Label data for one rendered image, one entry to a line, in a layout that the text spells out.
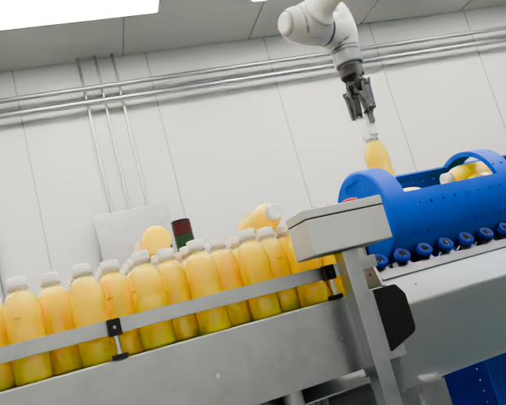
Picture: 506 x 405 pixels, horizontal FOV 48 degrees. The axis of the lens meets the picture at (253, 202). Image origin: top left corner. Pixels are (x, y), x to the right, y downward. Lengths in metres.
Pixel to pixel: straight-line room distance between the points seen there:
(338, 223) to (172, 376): 0.47
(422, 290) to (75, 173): 3.87
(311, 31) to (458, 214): 0.67
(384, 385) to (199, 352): 0.40
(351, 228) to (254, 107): 4.20
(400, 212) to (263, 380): 0.61
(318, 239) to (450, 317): 0.56
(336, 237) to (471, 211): 0.61
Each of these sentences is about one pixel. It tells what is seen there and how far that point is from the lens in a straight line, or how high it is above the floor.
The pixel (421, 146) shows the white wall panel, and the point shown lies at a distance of 5.90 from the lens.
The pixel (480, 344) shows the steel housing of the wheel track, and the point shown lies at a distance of 1.75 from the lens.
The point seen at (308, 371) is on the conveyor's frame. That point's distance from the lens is 1.31.
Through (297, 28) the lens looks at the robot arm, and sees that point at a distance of 1.72.
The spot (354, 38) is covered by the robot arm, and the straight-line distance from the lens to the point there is 1.87.
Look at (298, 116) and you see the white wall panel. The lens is 5.49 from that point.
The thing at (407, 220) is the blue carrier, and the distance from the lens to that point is 1.61.
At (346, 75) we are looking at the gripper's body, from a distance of 1.82.
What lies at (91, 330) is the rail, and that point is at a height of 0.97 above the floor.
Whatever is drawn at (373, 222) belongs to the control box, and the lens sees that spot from 1.30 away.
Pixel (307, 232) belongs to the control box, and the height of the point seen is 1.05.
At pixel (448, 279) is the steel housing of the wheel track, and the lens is 1.65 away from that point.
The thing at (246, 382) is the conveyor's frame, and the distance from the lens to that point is 1.25.
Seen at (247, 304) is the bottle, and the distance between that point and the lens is 1.35.
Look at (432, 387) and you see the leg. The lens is 1.63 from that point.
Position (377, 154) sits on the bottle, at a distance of 1.75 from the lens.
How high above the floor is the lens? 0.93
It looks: 10 degrees up
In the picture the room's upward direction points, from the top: 15 degrees counter-clockwise
